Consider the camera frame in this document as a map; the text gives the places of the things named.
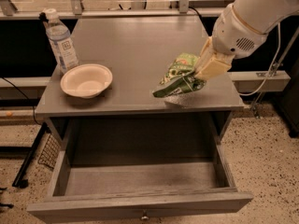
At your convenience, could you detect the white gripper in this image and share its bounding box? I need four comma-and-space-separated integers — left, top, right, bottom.
194, 4, 268, 80

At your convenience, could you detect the green jalapeno chip bag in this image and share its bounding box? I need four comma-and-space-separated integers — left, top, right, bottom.
152, 53, 206, 98

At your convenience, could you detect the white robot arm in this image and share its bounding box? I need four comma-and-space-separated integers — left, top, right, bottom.
194, 0, 299, 80

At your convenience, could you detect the silver drawer knob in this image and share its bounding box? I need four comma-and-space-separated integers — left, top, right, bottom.
140, 211, 150, 221

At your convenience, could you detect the open grey top drawer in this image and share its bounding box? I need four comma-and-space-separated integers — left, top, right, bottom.
27, 147, 253, 224

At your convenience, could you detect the grey wooden cabinet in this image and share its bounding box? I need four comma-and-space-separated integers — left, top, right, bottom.
36, 15, 243, 135

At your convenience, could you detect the white paper bowl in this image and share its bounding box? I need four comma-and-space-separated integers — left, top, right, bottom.
60, 63, 113, 99

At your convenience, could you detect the clear plastic water bottle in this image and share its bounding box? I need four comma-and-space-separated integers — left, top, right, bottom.
40, 8, 78, 74

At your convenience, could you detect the black metal floor leg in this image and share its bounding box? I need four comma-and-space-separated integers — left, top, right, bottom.
12, 123, 48, 189

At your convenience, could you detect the white cable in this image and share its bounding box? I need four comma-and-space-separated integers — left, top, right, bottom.
238, 21, 282, 97

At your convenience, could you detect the black wire basket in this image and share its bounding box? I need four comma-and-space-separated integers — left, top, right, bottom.
37, 134, 61, 170

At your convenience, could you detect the black cable on left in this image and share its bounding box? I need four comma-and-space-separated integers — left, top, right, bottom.
0, 77, 43, 127

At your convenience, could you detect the grey metal rail frame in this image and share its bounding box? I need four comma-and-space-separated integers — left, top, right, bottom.
0, 0, 244, 21

